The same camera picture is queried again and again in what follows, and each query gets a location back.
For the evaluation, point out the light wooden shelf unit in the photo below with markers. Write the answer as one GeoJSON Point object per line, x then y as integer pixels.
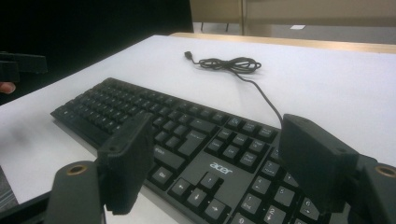
{"type": "Point", "coordinates": [311, 12]}

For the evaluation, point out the black computer keyboard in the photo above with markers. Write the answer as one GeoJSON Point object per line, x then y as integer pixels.
{"type": "Point", "coordinates": [199, 137]}

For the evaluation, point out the white floor label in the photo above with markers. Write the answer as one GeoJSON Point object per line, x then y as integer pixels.
{"type": "Point", "coordinates": [297, 27]}

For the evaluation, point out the light wooden table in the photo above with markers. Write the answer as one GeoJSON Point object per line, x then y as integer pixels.
{"type": "Point", "coordinates": [311, 43]}

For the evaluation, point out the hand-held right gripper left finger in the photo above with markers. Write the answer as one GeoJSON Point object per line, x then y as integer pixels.
{"type": "Point", "coordinates": [124, 168]}

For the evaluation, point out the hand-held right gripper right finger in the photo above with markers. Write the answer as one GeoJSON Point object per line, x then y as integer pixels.
{"type": "Point", "coordinates": [314, 165]}

